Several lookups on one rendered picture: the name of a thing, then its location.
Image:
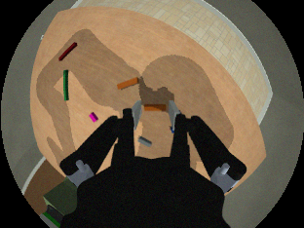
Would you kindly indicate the green rod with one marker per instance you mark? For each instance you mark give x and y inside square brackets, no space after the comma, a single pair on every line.
[65,84]

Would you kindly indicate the orange rod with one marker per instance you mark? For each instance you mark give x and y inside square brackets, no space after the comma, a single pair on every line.
[155,107]
[127,83]

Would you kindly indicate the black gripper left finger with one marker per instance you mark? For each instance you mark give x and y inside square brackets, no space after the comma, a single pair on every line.
[88,158]

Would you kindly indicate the dark red rod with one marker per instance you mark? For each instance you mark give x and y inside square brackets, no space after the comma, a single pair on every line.
[67,51]

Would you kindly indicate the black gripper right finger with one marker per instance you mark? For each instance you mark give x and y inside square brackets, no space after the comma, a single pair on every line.
[223,168]

